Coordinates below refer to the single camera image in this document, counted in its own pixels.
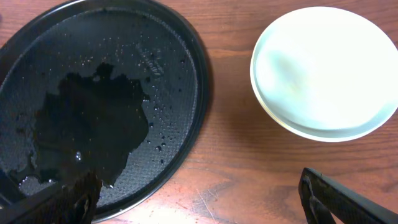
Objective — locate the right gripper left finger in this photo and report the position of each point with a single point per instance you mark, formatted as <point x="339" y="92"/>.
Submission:
<point x="72" y="201"/>

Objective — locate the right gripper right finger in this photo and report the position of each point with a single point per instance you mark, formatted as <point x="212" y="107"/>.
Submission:
<point x="324" y="199"/>

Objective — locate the light blue plate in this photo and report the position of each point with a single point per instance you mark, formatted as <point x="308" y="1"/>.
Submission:
<point x="325" y="74"/>

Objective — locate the black round tray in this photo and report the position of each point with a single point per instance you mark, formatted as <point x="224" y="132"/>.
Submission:
<point x="118" y="87"/>

